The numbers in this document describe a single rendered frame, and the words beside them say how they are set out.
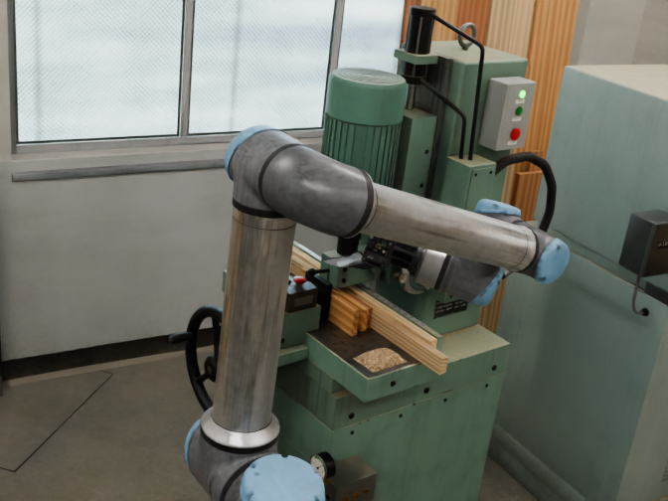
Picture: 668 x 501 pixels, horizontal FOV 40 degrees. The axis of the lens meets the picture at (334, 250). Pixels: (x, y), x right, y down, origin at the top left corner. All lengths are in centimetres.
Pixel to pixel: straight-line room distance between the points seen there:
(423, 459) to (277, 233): 105
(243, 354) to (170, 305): 205
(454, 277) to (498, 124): 44
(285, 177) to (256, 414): 49
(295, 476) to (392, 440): 65
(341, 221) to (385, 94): 63
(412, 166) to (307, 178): 76
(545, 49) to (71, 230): 207
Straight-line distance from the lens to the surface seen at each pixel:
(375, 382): 199
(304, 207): 142
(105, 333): 363
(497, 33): 387
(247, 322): 161
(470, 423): 249
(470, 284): 191
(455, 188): 215
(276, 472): 167
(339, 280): 218
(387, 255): 192
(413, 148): 214
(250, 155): 150
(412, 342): 207
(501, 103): 217
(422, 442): 238
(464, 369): 235
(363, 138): 203
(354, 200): 142
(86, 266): 348
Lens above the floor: 190
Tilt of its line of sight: 23 degrees down
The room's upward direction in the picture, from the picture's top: 7 degrees clockwise
